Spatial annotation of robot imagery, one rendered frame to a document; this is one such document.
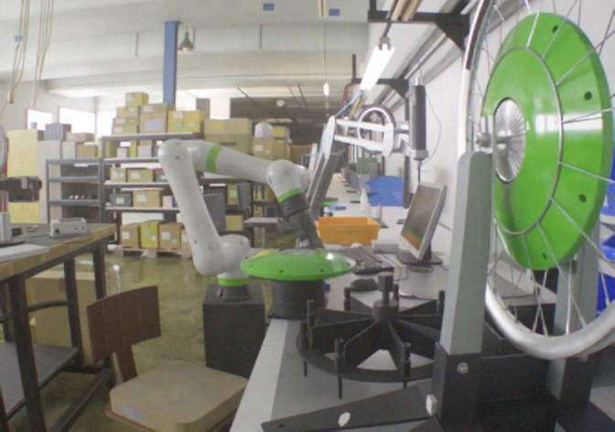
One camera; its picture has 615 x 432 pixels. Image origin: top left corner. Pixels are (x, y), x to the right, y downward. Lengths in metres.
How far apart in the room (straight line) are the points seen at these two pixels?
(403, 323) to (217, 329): 1.06
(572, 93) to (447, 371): 0.35
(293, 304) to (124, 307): 0.67
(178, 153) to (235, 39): 8.47
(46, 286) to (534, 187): 2.85
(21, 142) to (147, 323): 6.69
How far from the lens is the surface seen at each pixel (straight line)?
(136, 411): 1.49
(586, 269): 0.64
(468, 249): 0.56
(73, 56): 11.47
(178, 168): 1.72
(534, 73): 0.55
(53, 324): 3.13
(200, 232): 1.68
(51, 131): 7.96
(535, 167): 0.53
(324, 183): 1.72
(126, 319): 1.69
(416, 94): 1.21
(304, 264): 1.17
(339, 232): 2.35
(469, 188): 0.55
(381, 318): 0.92
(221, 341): 1.87
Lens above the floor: 1.33
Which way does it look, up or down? 5 degrees down
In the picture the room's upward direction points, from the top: straight up
